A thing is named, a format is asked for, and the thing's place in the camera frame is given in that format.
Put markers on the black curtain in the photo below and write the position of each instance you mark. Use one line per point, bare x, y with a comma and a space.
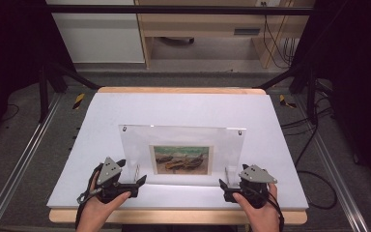
9, 48
357, 64

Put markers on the black horizontal frame bar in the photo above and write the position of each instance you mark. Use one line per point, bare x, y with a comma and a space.
174, 9

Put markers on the person's left hand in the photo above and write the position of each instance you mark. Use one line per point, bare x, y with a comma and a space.
93, 214

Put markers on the yellow clamp left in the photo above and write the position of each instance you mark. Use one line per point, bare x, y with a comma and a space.
79, 100

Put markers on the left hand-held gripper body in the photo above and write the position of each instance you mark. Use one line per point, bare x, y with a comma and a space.
108, 170

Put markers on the wooden table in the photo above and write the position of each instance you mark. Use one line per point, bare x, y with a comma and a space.
180, 216

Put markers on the white cabinet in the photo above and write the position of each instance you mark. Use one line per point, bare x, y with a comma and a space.
99, 35

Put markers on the black metal stand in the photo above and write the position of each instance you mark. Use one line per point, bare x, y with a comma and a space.
43, 96
310, 96

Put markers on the light wooden desk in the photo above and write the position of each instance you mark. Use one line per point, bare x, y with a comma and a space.
199, 23

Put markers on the yellow clamp right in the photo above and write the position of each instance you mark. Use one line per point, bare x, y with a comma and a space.
283, 101

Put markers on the clear acrylic photo frame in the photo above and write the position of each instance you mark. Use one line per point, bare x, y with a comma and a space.
135, 141

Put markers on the aluminium floor rail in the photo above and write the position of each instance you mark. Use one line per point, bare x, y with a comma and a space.
16, 170
338, 161

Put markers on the boat painting print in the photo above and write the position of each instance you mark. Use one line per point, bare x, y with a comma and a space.
182, 160

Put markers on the yellow clamp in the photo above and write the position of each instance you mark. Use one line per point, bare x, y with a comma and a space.
79, 100
283, 101

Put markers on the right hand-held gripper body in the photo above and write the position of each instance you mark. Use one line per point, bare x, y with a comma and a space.
257, 175

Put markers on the white table board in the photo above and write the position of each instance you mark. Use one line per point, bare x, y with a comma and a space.
180, 108

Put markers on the person's right hand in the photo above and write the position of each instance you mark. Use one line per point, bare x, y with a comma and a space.
264, 219

